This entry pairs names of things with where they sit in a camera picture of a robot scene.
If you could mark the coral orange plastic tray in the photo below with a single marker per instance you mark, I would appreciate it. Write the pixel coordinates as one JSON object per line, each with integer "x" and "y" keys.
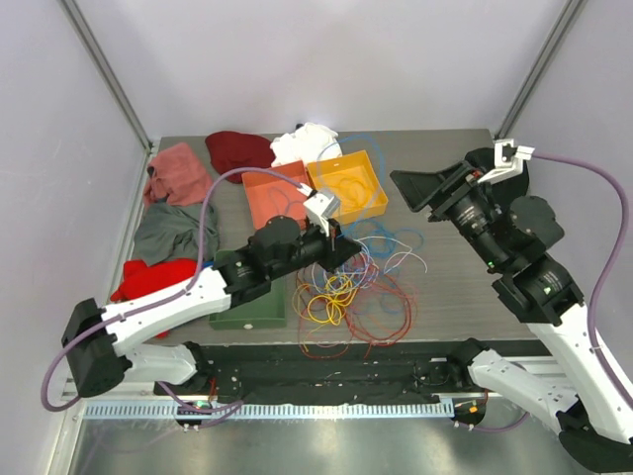
{"x": 270, "y": 196}

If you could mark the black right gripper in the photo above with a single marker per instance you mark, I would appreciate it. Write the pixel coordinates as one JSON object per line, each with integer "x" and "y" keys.
{"x": 419, "y": 188}

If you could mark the bright red cloth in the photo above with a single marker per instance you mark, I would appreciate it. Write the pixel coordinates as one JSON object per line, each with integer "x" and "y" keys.
{"x": 139, "y": 279}

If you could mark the white slotted cable duct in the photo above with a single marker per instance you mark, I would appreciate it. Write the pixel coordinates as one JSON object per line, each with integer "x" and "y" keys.
{"x": 168, "y": 409}

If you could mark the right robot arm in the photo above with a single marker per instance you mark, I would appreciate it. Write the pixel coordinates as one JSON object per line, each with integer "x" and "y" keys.
{"x": 511, "y": 231}

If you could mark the yellow plastic tray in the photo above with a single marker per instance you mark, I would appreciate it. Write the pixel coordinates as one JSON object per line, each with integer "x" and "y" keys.
{"x": 353, "y": 180}

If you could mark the white cloth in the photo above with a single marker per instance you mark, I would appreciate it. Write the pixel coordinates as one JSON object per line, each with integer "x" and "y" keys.
{"x": 308, "y": 143}

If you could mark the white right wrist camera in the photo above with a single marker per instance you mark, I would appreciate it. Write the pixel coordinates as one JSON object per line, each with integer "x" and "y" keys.
{"x": 509, "y": 160}

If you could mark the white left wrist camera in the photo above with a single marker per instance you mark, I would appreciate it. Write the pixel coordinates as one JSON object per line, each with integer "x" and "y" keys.
{"x": 320, "y": 207}

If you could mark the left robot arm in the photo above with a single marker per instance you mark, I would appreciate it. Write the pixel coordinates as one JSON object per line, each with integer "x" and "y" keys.
{"x": 105, "y": 346}

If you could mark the aluminium frame post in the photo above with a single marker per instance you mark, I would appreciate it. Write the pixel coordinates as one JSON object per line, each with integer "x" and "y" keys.
{"x": 564, "y": 23}
{"x": 86, "y": 36}

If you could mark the dark red cloth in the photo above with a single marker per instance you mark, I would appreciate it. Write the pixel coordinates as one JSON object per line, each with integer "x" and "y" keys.
{"x": 229, "y": 150}

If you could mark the left aluminium frame post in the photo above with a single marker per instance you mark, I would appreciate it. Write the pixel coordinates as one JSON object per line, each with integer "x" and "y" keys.
{"x": 86, "y": 36}

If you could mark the grey cloth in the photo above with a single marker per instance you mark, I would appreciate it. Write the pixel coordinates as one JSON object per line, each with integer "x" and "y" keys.
{"x": 167, "y": 233}

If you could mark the black bucket hat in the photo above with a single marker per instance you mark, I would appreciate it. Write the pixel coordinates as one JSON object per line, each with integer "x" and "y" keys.
{"x": 504, "y": 192}

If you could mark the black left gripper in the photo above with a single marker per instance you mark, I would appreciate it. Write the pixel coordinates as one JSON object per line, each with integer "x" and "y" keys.
{"x": 344, "y": 247}

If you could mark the pink cloth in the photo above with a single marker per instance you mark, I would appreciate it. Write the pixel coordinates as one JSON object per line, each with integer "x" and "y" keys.
{"x": 177, "y": 177}

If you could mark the green plastic tray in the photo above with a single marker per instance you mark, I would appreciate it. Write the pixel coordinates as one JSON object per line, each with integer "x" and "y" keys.
{"x": 266, "y": 312}

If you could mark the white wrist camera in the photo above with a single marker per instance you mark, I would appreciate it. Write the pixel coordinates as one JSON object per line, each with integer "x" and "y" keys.
{"x": 509, "y": 160}
{"x": 320, "y": 207}

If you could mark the right aluminium frame post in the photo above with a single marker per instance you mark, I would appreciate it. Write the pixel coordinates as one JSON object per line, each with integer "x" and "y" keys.
{"x": 564, "y": 23}

